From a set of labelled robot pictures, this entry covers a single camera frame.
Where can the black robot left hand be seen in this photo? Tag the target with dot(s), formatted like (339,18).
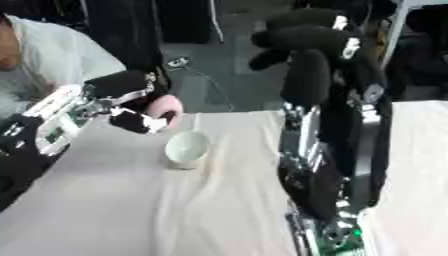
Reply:
(125,87)

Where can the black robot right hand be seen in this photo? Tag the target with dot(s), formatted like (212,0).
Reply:
(309,43)

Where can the person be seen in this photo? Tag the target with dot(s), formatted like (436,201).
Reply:
(52,56)

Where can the white bowl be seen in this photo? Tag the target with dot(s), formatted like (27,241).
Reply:
(186,146)

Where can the white metal pole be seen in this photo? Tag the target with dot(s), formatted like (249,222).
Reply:
(395,30)

